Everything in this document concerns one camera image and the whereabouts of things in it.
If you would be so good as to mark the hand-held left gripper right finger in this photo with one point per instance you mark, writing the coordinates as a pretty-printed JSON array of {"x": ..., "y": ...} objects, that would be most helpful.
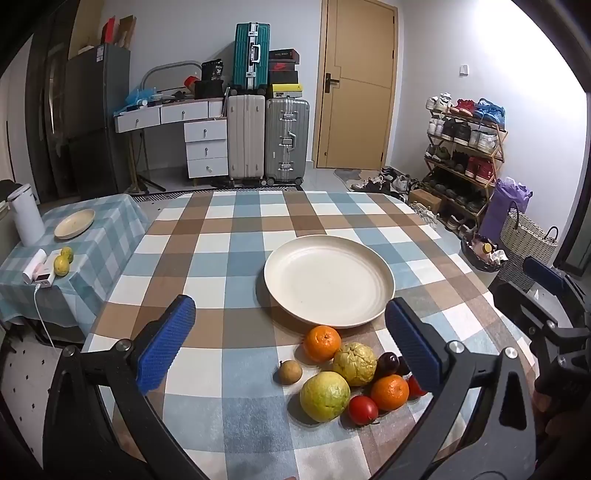
[{"x": 411, "y": 341}]

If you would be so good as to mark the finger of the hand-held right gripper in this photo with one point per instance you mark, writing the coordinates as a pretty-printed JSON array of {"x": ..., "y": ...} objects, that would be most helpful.
[
  {"x": 545, "y": 274},
  {"x": 517, "y": 300}
]

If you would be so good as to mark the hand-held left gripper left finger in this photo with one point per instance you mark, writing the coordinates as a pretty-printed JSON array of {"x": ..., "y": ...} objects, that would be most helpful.
[{"x": 166, "y": 341}]

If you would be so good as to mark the red tomato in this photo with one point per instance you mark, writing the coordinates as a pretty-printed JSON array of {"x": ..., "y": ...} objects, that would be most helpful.
[
  {"x": 414, "y": 388},
  {"x": 363, "y": 410}
]

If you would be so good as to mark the orange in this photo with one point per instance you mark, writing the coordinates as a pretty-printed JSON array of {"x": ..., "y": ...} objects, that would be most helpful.
[
  {"x": 322, "y": 344},
  {"x": 390, "y": 392}
]

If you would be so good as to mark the wrinkled green guava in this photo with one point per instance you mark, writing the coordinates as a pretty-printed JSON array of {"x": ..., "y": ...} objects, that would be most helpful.
[{"x": 354, "y": 364}]

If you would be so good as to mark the large smooth green guava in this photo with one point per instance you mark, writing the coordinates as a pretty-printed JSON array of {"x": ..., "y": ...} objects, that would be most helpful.
[{"x": 324, "y": 397}]

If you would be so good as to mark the large cream plate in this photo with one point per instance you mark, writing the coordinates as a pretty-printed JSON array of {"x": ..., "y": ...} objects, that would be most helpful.
[{"x": 323, "y": 281}]

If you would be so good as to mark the small brown round fruit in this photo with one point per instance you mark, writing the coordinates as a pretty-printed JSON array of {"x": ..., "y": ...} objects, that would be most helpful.
[{"x": 291, "y": 372}]

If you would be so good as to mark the woven basket bag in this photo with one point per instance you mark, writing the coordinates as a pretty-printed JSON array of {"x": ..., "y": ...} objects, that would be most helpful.
[{"x": 526, "y": 249}]

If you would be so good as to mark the dark round basket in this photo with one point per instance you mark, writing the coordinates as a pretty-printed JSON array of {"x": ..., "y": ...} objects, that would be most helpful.
[{"x": 475, "y": 258}]

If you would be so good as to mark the purple bag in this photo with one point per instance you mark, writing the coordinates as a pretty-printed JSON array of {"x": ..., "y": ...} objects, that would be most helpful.
[{"x": 501, "y": 203}]

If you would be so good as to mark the wooden shoe rack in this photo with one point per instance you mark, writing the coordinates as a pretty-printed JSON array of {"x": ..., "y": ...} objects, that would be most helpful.
[{"x": 496, "y": 159}]

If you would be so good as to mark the white power bank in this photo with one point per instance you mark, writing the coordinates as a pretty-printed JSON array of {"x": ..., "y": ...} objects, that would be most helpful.
[{"x": 48, "y": 277}]

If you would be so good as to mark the small cardboard box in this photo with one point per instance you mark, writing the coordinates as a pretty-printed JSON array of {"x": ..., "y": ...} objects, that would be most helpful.
[{"x": 427, "y": 199}]

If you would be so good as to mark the pale blue checked tablecloth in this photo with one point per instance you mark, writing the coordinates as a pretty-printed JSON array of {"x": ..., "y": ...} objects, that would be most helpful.
[{"x": 106, "y": 217}]

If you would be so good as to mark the small cream plate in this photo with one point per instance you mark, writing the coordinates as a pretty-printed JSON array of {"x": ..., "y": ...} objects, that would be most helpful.
[{"x": 74, "y": 224}]

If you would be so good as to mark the white handheld device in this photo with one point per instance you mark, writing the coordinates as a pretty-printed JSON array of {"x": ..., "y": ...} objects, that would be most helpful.
[{"x": 32, "y": 267}]

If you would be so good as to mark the pile of loose shoes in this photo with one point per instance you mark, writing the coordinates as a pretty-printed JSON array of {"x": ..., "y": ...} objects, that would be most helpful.
[{"x": 385, "y": 182}]

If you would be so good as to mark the rows of assorted shoes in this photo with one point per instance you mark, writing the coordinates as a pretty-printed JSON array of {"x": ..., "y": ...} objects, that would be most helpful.
[{"x": 461, "y": 134}]

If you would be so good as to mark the grey door mat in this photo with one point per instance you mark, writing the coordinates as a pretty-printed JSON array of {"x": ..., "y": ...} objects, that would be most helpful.
[{"x": 348, "y": 175}]

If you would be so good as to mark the white electric kettle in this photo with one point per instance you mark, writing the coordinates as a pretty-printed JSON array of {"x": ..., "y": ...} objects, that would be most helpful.
[{"x": 27, "y": 217}]

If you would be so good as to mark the white drawer unit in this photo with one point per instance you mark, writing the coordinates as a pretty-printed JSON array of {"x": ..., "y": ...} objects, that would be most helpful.
[{"x": 206, "y": 147}]

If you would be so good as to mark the beige suitcase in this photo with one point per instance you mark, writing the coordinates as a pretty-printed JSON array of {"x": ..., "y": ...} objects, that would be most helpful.
[{"x": 247, "y": 138}]

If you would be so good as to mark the white desk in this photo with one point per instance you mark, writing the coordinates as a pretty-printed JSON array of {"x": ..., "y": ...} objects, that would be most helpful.
[{"x": 175, "y": 113}]

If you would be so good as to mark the silver suitcase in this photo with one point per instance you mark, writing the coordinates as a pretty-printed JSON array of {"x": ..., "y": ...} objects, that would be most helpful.
[{"x": 286, "y": 138}]

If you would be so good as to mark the grey refrigerator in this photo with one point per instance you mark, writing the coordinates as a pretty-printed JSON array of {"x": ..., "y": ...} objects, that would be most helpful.
[{"x": 97, "y": 115}]

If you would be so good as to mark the blue plastic bag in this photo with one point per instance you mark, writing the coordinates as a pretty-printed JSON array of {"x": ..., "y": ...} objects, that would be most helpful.
[{"x": 138, "y": 97}]

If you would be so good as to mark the wooden door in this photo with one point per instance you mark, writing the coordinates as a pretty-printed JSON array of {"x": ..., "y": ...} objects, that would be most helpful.
[{"x": 355, "y": 83}]

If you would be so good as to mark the black printed bag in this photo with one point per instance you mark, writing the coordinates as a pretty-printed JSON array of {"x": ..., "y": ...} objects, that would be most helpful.
[{"x": 213, "y": 70}]

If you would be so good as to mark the yellow black box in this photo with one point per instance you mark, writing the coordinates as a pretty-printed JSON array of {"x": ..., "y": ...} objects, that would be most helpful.
[{"x": 284, "y": 91}]

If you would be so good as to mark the teal suitcase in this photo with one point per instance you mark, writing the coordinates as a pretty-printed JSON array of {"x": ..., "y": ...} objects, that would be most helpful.
[{"x": 249, "y": 55}]

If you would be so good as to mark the black shoe box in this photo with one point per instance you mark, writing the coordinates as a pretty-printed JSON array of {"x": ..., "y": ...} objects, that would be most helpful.
[{"x": 284, "y": 55}]

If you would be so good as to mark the brown paper bag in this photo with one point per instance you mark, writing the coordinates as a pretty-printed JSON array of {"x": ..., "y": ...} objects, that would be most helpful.
[{"x": 128, "y": 31}]

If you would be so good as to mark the grey arched mirror frame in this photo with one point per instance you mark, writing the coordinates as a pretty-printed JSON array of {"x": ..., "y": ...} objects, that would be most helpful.
[{"x": 159, "y": 69}]

